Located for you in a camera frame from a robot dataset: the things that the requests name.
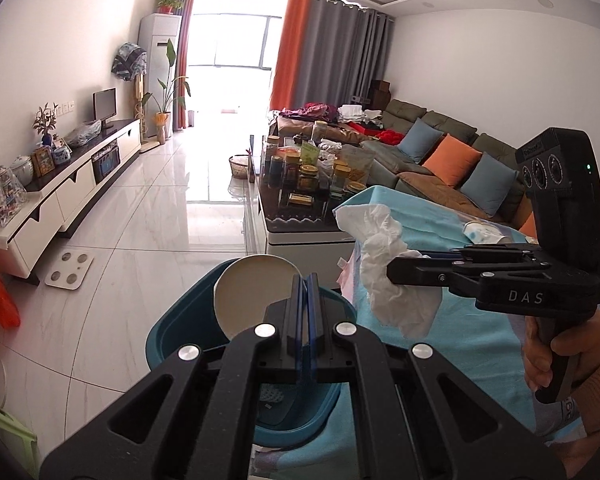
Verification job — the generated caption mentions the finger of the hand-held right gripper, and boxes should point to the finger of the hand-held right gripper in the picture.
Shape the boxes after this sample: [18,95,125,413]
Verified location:
[420,243,541,263]
[386,254,551,299]

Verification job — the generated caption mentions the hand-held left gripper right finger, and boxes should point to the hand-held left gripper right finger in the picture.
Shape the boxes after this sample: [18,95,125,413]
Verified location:
[307,274,567,480]

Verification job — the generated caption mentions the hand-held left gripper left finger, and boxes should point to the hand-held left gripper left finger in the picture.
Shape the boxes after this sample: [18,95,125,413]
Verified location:
[39,274,307,480]

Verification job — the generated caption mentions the white tissue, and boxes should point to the white tissue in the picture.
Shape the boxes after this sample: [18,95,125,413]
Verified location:
[333,203,444,340]

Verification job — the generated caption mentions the white round paper plate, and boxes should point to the white round paper plate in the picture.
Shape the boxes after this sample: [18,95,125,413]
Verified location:
[213,255,312,342]

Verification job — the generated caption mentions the blue plastic bin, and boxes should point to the blue plastic bin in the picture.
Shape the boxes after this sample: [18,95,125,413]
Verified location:
[145,259,358,450]

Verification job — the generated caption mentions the person's right hand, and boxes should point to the person's right hand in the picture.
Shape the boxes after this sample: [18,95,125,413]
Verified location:
[522,309,600,395]

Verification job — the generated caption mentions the blue cushion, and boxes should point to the blue cushion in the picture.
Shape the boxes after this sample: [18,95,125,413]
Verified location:
[460,152,519,219]
[397,118,445,164]

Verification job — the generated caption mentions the brown seat mat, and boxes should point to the brown seat mat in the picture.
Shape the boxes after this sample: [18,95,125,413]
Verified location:
[396,170,512,222]

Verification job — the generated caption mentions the black and white coffee table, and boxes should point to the black and white coffee table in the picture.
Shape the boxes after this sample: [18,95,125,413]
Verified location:
[249,134,377,267]

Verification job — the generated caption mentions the teal and grey blanket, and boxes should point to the teal and grey blanket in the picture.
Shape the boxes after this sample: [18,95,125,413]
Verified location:
[336,185,600,480]

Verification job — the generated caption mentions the large clear snack bag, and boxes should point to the large clear snack bag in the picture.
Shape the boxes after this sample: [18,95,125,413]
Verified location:
[339,144,377,187]

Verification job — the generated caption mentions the group of glass jars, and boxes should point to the group of glass jars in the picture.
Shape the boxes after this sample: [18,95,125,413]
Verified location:
[261,135,369,202]

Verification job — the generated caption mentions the tan seat mat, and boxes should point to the tan seat mat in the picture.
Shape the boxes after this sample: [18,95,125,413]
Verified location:
[279,117,377,147]

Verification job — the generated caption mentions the green sofa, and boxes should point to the green sofa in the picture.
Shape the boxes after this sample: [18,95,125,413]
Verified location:
[357,97,548,241]

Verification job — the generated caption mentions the woven basket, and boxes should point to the woven basket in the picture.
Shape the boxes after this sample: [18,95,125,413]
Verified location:
[228,154,251,181]

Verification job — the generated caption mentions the brown wooden box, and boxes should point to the brown wooden box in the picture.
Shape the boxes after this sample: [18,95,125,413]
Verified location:
[368,79,392,111]

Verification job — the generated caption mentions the pile of clothes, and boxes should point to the pile of clothes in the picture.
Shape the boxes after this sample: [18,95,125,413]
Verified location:
[274,102,397,144]

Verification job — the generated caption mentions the white bathroom scale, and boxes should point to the white bathroom scale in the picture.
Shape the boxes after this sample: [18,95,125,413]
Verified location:
[44,251,95,290]

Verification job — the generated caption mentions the tall plant in yellow pot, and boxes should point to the tall plant in yellow pot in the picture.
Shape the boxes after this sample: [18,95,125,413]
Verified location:
[141,37,191,142]

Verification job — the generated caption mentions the white tv cabinet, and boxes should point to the white tv cabinet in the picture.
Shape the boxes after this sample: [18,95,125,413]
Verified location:
[0,118,144,279]

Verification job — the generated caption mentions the crumpled clear plastic bag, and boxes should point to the crumpled clear plastic bag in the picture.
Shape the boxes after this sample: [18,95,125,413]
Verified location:
[64,119,104,149]

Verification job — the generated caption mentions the white standing air conditioner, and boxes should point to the white standing air conditioner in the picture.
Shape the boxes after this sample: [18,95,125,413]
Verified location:
[138,13,183,139]

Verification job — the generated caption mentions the grey and orange curtain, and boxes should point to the grey and orange curtain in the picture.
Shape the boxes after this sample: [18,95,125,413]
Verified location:
[155,0,199,132]

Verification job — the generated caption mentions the large window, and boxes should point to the large window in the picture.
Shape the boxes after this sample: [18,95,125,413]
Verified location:
[185,0,287,117]

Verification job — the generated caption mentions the black monitor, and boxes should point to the black monitor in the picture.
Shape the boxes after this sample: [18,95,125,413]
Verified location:
[92,88,117,129]

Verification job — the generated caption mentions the green plastic stool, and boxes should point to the green plastic stool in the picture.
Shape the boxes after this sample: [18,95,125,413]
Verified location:
[0,396,40,480]

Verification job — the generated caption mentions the cloth-covered standing fan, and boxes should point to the cloth-covered standing fan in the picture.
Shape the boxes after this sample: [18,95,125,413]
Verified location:
[110,42,149,122]

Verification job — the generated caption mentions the clear bag of small goods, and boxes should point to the clear bag of small goods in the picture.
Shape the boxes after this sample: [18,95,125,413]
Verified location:
[0,164,29,229]

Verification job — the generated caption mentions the white ceramic jar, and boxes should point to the white ceramic jar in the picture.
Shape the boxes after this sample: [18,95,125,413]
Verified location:
[10,155,35,187]

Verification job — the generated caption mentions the small plant in blue vase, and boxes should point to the small plant in blue vase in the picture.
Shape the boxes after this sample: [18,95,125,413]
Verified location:
[32,102,61,149]

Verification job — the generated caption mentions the wooden picture frame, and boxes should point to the wooden picture frame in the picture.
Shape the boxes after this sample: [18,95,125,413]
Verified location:
[29,146,56,177]

